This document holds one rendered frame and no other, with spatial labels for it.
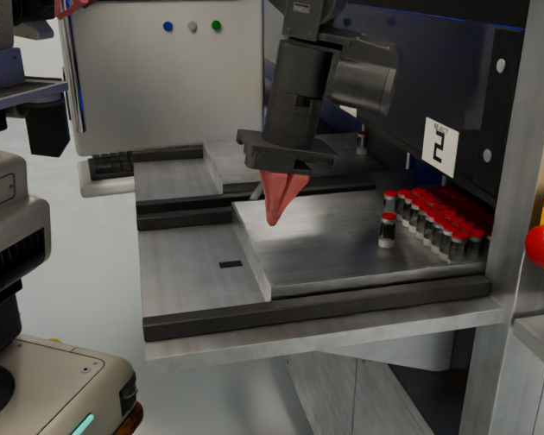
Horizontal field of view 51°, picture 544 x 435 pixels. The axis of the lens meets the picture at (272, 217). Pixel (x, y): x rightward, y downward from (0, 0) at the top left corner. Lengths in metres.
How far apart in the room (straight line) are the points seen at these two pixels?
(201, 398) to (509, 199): 1.40
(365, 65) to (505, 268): 0.28
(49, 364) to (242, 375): 0.64
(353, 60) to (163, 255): 0.37
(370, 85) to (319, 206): 0.35
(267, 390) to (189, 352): 1.33
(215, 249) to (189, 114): 0.78
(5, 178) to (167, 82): 0.49
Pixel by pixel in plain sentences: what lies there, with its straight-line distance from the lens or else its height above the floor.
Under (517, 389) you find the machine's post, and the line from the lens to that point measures 0.78.
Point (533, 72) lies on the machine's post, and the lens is 0.64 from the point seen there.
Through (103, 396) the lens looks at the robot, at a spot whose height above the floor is 0.26.
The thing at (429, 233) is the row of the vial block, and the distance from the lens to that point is 0.82.
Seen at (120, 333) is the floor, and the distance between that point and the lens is 2.24.
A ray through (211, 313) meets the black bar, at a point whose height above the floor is 0.90.
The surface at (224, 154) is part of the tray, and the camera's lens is 1.19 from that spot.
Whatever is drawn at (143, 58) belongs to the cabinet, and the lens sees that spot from 1.49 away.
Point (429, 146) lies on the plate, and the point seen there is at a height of 1.01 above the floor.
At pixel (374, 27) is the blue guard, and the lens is 0.99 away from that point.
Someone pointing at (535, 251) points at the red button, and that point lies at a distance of 0.59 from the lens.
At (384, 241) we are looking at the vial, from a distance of 0.80.
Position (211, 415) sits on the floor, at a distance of 1.85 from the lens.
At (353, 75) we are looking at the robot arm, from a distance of 0.59.
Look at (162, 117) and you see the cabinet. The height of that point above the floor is 0.89.
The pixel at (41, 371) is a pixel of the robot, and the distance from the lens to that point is 1.65.
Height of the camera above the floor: 1.23
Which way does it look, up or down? 23 degrees down
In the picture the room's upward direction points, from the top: straight up
